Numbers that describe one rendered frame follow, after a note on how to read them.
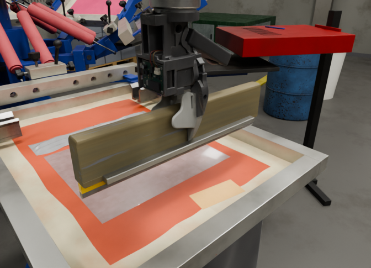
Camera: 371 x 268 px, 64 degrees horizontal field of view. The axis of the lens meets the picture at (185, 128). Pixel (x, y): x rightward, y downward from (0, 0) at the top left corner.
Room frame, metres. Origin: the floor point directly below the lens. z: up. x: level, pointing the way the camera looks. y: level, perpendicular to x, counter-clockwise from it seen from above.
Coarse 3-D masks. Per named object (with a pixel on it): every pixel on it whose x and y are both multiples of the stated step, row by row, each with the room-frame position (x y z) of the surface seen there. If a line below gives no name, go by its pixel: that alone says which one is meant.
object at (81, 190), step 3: (78, 183) 0.35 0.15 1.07; (99, 183) 0.36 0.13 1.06; (102, 183) 0.37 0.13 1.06; (105, 183) 0.37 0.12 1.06; (78, 186) 0.35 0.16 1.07; (81, 186) 0.35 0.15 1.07; (90, 186) 0.35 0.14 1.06; (93, 186) 0.36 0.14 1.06; (96, 186) 0.36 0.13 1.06; (99, 186) 0.36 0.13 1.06; (81, 189) 0.35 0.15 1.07; (84, 189) 0.35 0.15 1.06; (87, 189) 0.35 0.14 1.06; (90, 189) 0.35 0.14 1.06; (81, 192) 0.35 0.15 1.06; (84, 192) 0.35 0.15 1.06
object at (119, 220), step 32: (32, 128) 0.78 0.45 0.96; (64, 128) 0.78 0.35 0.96; (32, 160) 0.60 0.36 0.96; (64, 160) 0.60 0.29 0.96; (64, 192) 0.48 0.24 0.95; (128, 192) 0.48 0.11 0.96; (160, 192) 0.48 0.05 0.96; (96, 224) 0.39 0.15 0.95; (128, 224) 0.39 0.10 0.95; (160, 224) 0.39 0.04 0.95
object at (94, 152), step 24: (216, 96) 0.52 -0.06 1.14; (240, 96) 0.56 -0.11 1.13; (120, 120) 0.41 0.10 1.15; (144, 120) 0.41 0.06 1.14; (168, 120) 0.44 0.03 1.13; (216, 120) 0.52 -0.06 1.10; (72, 144) 0.35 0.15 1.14; (96, 144) 0.36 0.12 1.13; (120, 144) 0.38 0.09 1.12; (144, 144) 0.41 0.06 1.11; (168, 144) 0.44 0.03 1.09; (96, 168) 0.35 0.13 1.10
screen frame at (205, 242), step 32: (64, 96) 0.96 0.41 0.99; (96, 96) 1.00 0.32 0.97; (160, 96) 0.97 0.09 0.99; (256, 128) 0.71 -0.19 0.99; (0, 160) 0.55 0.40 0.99; (288, 160) 0.60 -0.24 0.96; (320, 160) 0.55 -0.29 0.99; (0, 192) 0.44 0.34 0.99; (256, 192) 0.44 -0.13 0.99; (288, 192) 0.46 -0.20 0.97; (32, 224) 0.36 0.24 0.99; (224, 224) 0.36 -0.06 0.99; (32, 256) 0.29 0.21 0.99; (160, 256) 0.29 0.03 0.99; (192, 256) 0.29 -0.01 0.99
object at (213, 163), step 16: (80, 112) 0.90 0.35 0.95; (96, 112) 0.90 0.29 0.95; (112, 112) 0.90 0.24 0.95; (128, 112) 0.90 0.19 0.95; (208, 144) 0.68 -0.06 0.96; (176, 160) 0.60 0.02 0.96; (192, 160) 0.60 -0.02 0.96; (208, 160) 0.60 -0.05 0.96; (224, 160) 0.60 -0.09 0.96; (240, 160) 0.60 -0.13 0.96; (256, 160) 0.60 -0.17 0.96; (176, 176) 0.54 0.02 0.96; (192, 176) 0.54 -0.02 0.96; (208, 176) 0.54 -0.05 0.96; (224, 176) 0.54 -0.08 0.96; (240, 176) 0.54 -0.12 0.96; (192, 192) 0.48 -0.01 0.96
